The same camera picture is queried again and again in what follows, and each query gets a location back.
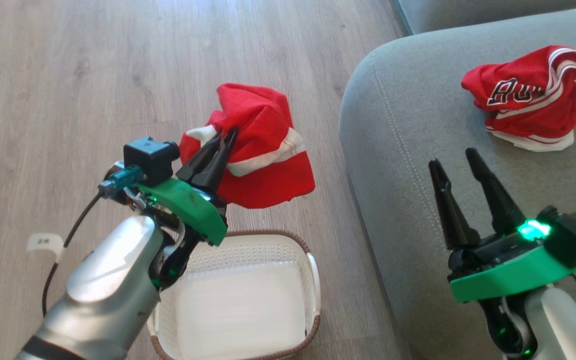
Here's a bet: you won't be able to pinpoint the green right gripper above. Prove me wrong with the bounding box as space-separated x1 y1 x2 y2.
428 147 576 304

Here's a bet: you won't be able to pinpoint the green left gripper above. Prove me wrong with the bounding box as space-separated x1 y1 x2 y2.
137 127 239 247

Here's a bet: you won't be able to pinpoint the red shorts with white stripe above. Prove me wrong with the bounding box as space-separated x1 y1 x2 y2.
178 82 317 210

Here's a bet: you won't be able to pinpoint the red jersey with black lettering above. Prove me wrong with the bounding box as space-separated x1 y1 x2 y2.
460 45 576 153

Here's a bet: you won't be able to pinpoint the grey and yellow sofa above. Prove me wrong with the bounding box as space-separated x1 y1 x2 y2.
338 0 576 360

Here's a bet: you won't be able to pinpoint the white basket with brown rim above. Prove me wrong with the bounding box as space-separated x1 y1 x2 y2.
146 229 322 360

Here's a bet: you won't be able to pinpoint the teal left cable connector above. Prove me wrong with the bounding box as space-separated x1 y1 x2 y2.
98 166 145 202

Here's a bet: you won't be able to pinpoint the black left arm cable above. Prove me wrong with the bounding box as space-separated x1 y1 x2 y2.
41 189 106 318

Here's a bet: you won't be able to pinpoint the white cable label tag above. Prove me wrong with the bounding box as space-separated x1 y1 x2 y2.
26 232 65 263

